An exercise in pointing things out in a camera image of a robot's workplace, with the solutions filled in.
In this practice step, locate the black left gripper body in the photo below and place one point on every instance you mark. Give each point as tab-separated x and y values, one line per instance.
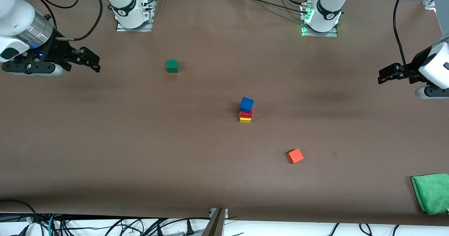
416	66

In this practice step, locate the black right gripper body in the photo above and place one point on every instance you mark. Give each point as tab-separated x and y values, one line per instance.
56	50

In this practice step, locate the blue wooden block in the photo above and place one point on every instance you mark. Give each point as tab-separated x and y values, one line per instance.
246	105

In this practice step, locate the red wooden block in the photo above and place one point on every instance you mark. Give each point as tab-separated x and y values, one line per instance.
246	115

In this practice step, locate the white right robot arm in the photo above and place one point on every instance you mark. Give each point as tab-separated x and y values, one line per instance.
21	22

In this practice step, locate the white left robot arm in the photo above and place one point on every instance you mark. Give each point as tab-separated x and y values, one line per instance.
328	8

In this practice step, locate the green wooden block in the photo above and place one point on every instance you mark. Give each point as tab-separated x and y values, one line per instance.
172	66

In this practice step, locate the orange wooden block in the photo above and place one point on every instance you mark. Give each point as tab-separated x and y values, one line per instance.
295	156

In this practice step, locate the green folded cloth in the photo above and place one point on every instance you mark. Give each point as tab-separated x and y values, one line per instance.
432	193

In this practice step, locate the yellow wooden block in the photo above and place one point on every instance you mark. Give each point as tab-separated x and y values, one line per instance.
245	120

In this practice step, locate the black power plug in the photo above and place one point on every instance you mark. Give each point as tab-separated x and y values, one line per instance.
190	228

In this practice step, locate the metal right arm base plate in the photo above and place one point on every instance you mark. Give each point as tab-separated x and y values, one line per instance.
121	28

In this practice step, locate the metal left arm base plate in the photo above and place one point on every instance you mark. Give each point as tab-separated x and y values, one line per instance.
333	33

